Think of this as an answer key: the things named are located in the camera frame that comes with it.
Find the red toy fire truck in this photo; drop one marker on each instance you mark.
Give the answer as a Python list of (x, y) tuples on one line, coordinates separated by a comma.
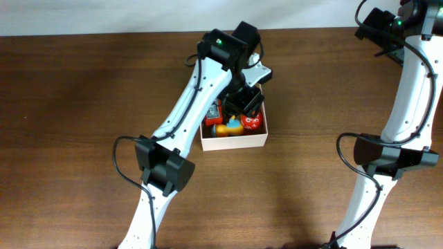
[(214, 114)]

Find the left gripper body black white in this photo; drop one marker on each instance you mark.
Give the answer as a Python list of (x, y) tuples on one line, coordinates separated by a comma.
[(242, 97)]

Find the red letter ball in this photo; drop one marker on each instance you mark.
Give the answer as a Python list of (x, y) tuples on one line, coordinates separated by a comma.
[(252, 123)]

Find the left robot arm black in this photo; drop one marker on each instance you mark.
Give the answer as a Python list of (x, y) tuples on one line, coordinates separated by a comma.
[(226, 70)]

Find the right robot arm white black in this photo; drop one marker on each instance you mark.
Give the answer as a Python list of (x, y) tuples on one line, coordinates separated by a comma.
[(413, 38)]

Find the blue orange duck toy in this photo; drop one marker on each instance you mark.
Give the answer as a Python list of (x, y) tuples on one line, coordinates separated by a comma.
[(232, 128)]

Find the white open cardboard box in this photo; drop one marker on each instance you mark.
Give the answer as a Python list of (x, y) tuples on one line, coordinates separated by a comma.
[(249, 139)]

